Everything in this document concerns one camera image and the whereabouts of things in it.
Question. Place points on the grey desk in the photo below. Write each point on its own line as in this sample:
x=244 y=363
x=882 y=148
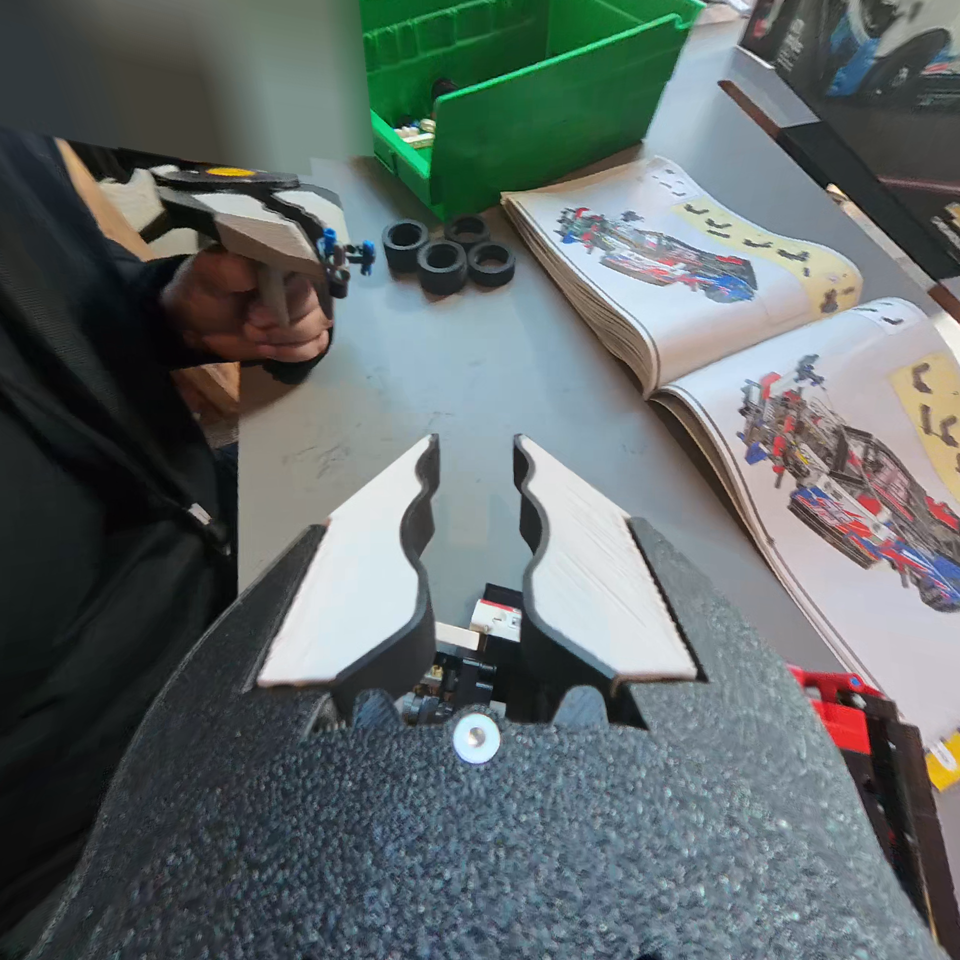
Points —
x=450 y=360

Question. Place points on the pile of loose bricks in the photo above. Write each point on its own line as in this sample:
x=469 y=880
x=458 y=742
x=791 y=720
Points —
x=420 y=131

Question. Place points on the black rubber toy tyre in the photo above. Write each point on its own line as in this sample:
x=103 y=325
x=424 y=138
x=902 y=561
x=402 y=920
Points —
x=480 y=277
x=457 y=244
x=431 y=281
x=397 y=259

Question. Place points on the green storage bin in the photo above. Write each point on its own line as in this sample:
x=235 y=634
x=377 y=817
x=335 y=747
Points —
x=525 y=112

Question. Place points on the person's left forearm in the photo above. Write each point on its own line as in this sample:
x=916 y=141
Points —
x=142 y=307

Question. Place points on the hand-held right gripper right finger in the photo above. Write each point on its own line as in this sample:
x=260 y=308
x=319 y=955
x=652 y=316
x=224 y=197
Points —
x=607 y=592

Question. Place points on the black car set box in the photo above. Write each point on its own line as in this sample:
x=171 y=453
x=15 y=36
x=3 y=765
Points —
x=862 y=45

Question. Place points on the black brick assembly blue pins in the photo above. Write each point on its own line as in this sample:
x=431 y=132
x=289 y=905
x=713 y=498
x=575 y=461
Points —
x=339 y=262

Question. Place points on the person's left hand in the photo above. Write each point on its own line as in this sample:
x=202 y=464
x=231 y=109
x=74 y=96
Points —
x=217 y=315

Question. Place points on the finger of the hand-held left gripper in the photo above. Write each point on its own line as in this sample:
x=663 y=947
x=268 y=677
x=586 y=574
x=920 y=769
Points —
x=322 y=206
x=270 y=240

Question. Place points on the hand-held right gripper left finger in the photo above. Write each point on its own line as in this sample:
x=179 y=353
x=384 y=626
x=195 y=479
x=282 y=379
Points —
x=352 y=585

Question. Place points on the yellow plastic item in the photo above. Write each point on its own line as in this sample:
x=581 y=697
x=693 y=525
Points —
x=943 y=761

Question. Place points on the toy brick race car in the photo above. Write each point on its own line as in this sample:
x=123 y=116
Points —
x=832 y=709

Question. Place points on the open instruction booklet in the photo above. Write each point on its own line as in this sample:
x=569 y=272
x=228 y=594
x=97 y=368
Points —
x=675 y=262

